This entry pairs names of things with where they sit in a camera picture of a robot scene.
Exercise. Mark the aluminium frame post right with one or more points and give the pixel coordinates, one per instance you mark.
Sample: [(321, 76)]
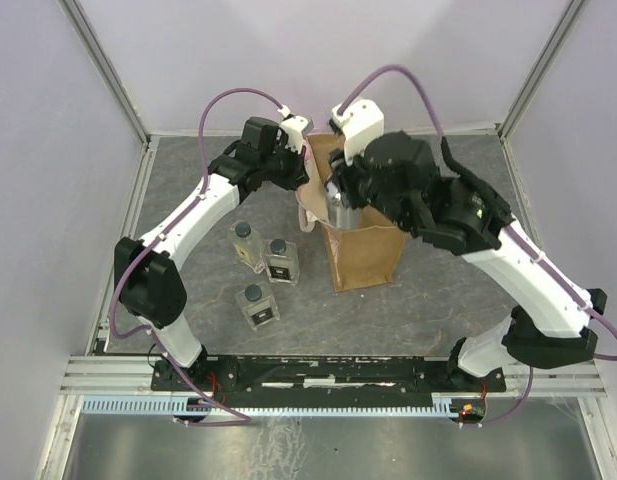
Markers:
[(548, 54)]

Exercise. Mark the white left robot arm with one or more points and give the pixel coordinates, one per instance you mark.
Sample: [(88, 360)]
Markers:
[(147, 270)]

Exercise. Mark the square glass bottle yellow label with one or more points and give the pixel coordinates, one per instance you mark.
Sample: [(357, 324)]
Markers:
[(248, 245)]

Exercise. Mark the aluminium frame post left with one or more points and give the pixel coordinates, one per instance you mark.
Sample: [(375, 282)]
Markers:
[(78, 18)]

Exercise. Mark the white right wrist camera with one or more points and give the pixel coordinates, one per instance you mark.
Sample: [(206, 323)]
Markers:
[(361, 123)]

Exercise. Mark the aluminium frame rail front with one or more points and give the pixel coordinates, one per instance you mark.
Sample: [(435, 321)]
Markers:
[(132, 375)]

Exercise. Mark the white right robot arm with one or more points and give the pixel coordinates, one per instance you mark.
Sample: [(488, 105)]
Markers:
[(549, 327)]

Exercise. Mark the aluminium frame post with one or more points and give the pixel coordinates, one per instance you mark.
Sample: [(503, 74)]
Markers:
[(78, 18), (548, 54)]

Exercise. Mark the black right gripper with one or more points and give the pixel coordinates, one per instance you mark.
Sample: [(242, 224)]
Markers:
[(354, 198)]

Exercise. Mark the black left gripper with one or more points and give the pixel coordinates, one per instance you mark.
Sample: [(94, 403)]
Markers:
[(298, 177)]

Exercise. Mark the beige canvas tote bag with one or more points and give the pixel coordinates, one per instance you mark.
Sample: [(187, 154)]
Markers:
[(362, 257)]

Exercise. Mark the square glass bottle front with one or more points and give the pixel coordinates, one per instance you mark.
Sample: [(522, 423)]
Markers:
[(258, 305)]

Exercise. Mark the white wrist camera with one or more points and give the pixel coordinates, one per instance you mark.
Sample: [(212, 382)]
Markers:
[(361, 123), (296, 127)]

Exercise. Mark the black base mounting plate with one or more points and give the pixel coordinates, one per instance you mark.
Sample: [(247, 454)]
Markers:
[(307, 382)]

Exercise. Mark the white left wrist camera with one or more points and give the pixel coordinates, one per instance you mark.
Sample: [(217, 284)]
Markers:
[(296, 127)]

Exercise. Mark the square glass bottle black label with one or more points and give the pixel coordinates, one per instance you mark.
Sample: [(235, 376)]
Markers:
[(281, 261)]

